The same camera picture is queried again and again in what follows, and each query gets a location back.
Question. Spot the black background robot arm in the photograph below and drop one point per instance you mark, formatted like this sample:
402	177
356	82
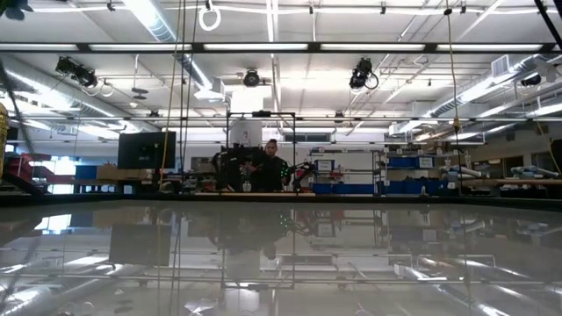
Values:
232	167
303	173

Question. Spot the grey background robot arm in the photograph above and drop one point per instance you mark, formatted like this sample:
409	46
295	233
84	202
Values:
533	171
465	172

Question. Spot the small background flower vase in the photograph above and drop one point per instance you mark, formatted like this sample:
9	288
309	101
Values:
247	187

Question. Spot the person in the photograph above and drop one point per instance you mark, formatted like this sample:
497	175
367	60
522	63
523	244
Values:
272	169

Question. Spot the blue white sign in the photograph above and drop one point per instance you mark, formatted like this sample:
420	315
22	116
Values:
325	165

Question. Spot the blue storage bins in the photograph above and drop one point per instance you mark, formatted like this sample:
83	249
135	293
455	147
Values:
342	188

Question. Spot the shelf with blue bins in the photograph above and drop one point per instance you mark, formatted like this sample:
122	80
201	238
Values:
408	162

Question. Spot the black computer monitor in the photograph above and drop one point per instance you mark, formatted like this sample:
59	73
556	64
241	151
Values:
147	150

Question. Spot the black overhead crossbar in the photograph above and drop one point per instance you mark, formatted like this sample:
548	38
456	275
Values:
197	47

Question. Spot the cardboard box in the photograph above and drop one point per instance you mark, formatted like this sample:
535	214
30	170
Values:
118	172

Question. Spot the blue box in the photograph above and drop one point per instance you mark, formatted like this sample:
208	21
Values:
85	172

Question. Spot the red metal structure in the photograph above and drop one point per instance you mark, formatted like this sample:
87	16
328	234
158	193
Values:
30	169

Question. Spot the black station frame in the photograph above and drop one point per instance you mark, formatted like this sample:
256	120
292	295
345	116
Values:
263	114

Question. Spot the black ceiling camera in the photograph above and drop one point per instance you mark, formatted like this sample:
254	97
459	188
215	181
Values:
72	70
531	80
251	79
361	73

